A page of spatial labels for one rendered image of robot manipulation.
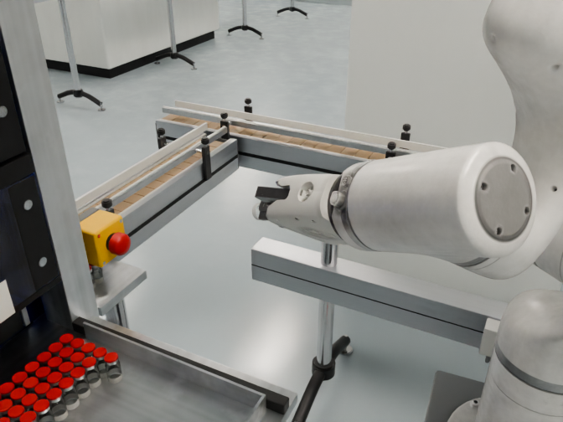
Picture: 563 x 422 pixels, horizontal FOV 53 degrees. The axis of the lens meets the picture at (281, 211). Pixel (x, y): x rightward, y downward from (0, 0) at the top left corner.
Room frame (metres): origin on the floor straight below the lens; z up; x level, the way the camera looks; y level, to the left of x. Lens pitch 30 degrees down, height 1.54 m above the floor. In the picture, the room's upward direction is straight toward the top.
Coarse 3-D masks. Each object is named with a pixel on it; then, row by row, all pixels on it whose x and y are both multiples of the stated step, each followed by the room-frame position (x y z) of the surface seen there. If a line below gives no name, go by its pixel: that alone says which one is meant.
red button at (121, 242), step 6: (114, 234) 0.82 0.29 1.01; (120, 234) 0.82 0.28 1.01; (126, 234) 0.83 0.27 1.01; (114, 240) 0.81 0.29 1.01; (120, 240) 0.81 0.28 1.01; (126, 240) 0.82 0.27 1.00; (114, 246) 0.80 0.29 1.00; (120, 246) 0.81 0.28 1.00; (126, 246) 0.82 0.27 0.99; (114, 252) 0.80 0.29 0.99; (120, 252) 0.81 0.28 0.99; (126, 252) 0.82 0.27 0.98
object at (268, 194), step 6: (258, 186) 0.53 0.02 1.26; (258, 192) 0.53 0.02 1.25; (264, 192) 0.52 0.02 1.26; (270, 192) 0.52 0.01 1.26; (276, 192) 0.51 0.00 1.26; (282, 192) 0.51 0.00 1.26; (288, 192) 0.51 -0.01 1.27; (258, 198) 0.53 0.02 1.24; (264, 198) 0.52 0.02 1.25; (270, 198) 0.52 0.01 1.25; (276, 198) 0.51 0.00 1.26; (282, 198) 0.51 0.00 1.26
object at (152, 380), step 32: (128, 352) 0.67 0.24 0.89; (128, 384) 0.61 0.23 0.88; (160, 384) 0.61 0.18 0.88; (192, 384) 0.61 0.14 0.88; (224, 384) 0.58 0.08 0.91; (96, 416) 0.55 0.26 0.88; (128, 416) 0.55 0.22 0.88; (160, 416) 0.55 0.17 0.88; (192, 416) 0.55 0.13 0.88; (224, 416) 0.55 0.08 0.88; (256, 416) 0.53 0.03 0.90
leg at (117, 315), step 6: (114, 306) 1.01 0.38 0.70; (120, 306) 1.02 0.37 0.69; (108, 312) 1.01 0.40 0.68; (114, 312) 1.01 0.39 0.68; (120, 312) 1.02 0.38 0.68; (126, 312) 1.03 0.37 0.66; (108, 318) 1.01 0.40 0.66; (114, 318) 1.01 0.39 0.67; (120, 318) 1.01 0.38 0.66; (126, 318) 1.03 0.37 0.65; (120, 324) 1.01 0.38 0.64; (126, 324) 1.02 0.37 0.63
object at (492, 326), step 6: (486, 324) 1.13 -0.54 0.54; (492, 324) 1.12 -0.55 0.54; (498, 324) 1.12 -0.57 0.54; (486, 330) 1.11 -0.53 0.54; (492, 330) 1.10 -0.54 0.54; (486, 336) 1.11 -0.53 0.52; (492, 336) 1.10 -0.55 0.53; (486, 342) 1.10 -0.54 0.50; (492, 342) 1.10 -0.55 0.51; (480, 348) 1.11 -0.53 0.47; (486, 348) 1.10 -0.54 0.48; (492, 348) 1.10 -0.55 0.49; (486, 354) 1.10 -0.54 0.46
